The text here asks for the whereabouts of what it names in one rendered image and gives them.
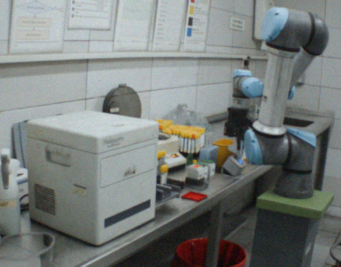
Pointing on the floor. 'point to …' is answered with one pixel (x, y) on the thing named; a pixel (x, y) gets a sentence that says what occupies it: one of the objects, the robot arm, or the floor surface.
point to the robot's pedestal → (282, 239)
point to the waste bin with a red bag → (188, 253)
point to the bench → (164, 213)
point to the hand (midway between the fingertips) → (240, 157)
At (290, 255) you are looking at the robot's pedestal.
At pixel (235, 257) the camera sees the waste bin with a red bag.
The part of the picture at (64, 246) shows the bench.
